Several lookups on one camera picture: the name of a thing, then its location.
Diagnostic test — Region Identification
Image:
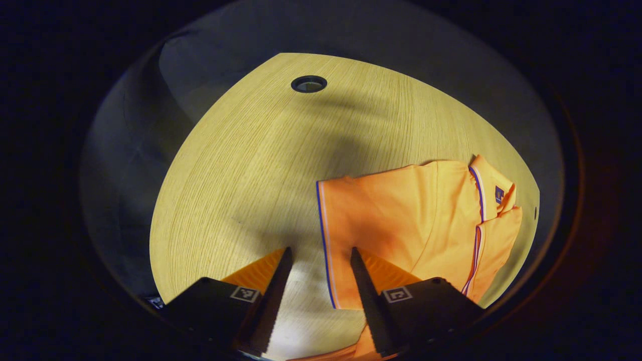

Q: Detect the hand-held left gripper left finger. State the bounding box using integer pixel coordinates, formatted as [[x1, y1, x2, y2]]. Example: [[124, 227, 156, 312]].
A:
[[162, 246, 293, 357]]

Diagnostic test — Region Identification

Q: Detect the orange T-shirt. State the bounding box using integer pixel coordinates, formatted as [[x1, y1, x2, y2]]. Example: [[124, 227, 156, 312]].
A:
[[286, 154, 523, 361]]

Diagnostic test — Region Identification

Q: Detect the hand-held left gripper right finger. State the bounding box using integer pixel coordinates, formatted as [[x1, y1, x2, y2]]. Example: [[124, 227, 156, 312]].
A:
[[350, 246, 486, 358]]

